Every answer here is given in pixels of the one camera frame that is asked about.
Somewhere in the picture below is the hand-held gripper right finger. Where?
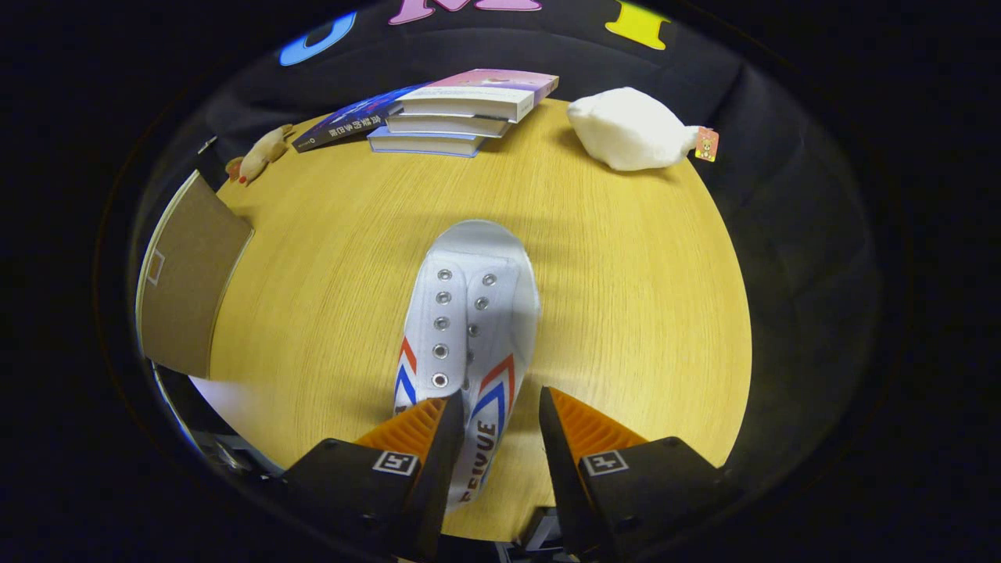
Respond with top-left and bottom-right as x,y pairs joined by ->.
538,385 -> 744,560

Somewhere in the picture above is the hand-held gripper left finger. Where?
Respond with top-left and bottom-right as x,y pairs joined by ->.
282,389 -> 466,562

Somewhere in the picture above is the white striped canvas shoe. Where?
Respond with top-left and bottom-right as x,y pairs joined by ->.
391,219 -> 542,513

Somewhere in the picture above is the beige fabric storage box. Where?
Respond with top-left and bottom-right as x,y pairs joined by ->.
135,170 -> 256,381

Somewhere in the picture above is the black backdrop cloth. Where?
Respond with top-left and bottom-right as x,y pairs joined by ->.
129,0 -> 884,486

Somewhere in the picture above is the white plush toy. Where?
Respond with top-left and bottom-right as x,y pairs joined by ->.
566,86 -> 720,172

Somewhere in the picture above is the dark blue book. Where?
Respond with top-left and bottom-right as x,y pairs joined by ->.
291,82 -> 431,153

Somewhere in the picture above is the brown plush toy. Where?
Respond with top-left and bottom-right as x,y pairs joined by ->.
225,124 -> 296,186

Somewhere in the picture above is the pink book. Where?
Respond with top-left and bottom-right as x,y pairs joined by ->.
395,69 -> 561,124

